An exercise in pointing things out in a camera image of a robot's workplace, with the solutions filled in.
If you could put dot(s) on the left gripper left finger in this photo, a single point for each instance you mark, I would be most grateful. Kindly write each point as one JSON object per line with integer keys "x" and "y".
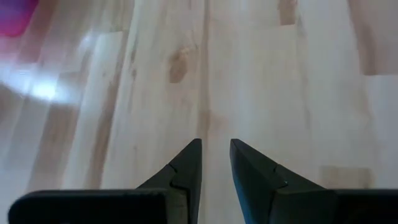
{"x": 186, "y": 168}

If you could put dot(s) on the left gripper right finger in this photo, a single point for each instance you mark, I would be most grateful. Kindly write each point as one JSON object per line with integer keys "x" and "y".
{"x": 255, "y": 180}

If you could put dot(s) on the pink plastic bin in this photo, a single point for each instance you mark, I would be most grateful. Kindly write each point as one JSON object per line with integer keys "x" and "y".
{"x": 15, "y": 15}

